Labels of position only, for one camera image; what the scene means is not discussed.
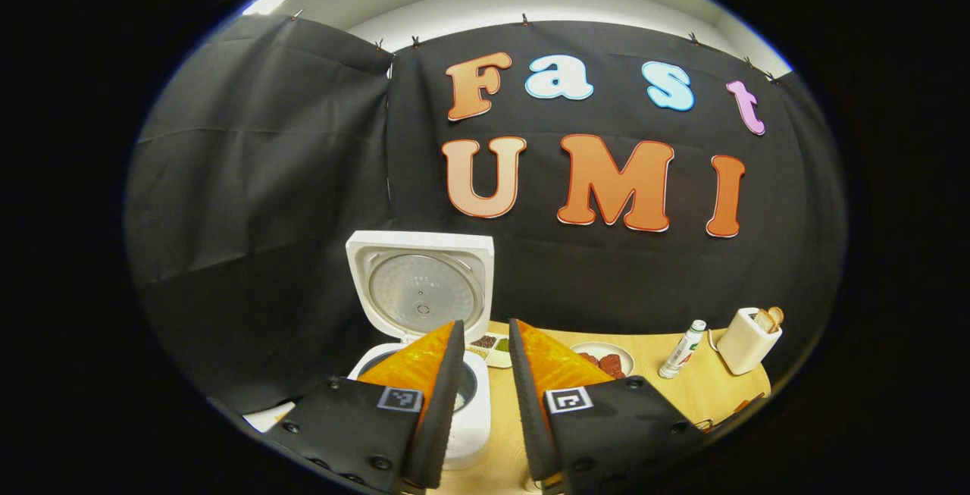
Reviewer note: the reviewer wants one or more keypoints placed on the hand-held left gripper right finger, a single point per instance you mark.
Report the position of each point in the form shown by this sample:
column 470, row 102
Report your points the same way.
column 527, row 419

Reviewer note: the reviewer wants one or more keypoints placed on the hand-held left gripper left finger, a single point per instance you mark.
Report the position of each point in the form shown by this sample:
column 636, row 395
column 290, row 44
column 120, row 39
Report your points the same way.
column 443, row 419

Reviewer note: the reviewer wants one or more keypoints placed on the white rice heap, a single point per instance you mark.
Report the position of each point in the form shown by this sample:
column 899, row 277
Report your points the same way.
column 458, row 402

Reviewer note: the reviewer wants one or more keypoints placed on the white rice cooker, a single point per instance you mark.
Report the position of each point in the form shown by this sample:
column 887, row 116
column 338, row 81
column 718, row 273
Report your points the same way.
column 420, row 290

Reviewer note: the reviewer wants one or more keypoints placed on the white divided bean dish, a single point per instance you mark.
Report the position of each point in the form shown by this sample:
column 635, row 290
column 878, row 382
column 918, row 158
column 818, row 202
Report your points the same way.
column 492, row 347

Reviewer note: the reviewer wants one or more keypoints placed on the red-brown meat piece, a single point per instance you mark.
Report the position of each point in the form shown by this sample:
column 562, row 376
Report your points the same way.
column 612, row 364
column 589, row 358

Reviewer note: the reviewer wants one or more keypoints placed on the white round plate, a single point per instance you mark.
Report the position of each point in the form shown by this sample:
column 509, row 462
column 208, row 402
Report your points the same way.
column 599, row 346

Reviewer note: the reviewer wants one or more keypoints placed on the white bottle green cap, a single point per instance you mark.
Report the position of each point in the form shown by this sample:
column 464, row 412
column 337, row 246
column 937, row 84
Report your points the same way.
column 680, row 351

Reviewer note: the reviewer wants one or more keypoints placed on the cream toaster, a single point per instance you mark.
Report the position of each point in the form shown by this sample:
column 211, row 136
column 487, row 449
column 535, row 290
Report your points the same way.
column 743, row 347

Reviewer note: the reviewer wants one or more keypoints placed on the pale bread slice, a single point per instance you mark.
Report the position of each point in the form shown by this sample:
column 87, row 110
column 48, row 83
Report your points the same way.
column 764, row 321

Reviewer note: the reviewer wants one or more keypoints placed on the brown-crust bread slice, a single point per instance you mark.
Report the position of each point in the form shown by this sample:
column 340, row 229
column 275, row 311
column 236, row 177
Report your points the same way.
column 777, row 316

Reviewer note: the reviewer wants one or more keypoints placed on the black backdrop cloth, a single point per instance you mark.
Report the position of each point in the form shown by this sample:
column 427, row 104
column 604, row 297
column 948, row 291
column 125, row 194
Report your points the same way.
column 265, row 177

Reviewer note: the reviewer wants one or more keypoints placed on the rectangular ceiling light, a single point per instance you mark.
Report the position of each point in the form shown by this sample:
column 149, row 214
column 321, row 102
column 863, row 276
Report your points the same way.
column 264, row 4

